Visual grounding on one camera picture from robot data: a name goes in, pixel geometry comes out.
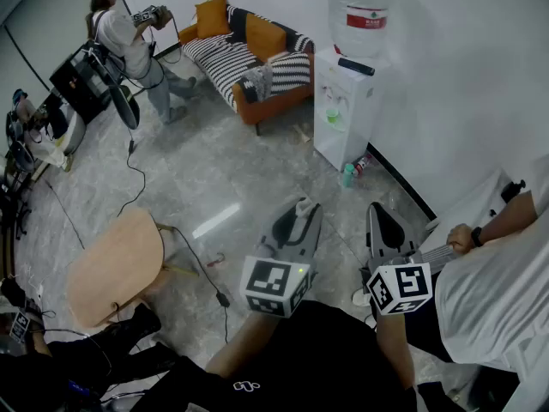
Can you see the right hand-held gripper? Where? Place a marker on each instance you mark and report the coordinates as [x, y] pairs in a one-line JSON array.
[[403, 288]]

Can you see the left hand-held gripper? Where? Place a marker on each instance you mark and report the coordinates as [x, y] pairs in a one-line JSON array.
[[266, 279]]

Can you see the green cup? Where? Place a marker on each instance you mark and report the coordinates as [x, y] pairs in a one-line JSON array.
[[331, 115]]

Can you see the person's left forearm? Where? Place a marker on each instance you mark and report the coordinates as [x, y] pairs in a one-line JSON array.
[[244, 341]]

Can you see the person's right forearm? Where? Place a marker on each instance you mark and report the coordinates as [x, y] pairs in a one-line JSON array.
[[394, 350]]

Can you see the grey ribbed object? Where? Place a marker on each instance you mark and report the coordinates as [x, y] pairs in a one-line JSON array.
[[437, 259]]

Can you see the white shoe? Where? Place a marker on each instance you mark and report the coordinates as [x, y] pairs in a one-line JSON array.
[[361, 297]]

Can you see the teal capped bottle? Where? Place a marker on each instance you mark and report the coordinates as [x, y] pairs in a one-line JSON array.
[[348, 176]]

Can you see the small red label bottle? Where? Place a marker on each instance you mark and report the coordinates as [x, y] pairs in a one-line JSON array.
[[363, 165]]

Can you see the white table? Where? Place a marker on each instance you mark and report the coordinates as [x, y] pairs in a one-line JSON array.
[[472, 204]]

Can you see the wooden block piece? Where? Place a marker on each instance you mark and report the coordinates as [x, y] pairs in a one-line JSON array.
[[303, 132]]

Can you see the white water dispenser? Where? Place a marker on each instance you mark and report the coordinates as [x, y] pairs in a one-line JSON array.
[[343, 140]]

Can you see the person's black shirt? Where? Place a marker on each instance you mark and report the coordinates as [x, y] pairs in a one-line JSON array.
[[300, 359]]

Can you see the black clip device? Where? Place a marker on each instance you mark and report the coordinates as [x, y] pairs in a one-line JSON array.
[[512, 190]]

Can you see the orange sofa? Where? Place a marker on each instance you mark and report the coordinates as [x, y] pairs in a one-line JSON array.
[[253, 110]]

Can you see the grey fluffy pillow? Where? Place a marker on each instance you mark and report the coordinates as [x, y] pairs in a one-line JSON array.
[[257, 82]]

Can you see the black remote control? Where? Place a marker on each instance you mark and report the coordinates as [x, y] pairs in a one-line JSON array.
[[356, 66]]

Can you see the light wooden stool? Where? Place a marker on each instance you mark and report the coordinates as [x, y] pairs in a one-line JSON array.
[[116, 264]]

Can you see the black and white striped blanket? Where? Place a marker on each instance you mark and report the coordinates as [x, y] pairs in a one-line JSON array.
[[223, 62]]

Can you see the orange cushion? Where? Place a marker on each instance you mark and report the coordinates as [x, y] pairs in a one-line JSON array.
[[212, 17], [263, 37]]

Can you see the black oval board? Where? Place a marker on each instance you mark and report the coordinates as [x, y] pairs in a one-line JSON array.
[[126, 107]]

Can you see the black cabinet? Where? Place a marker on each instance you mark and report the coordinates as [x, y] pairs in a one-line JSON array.
[[81, 84]]

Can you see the black office chair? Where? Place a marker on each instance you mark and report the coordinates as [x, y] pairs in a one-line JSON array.
[[15, 213]]

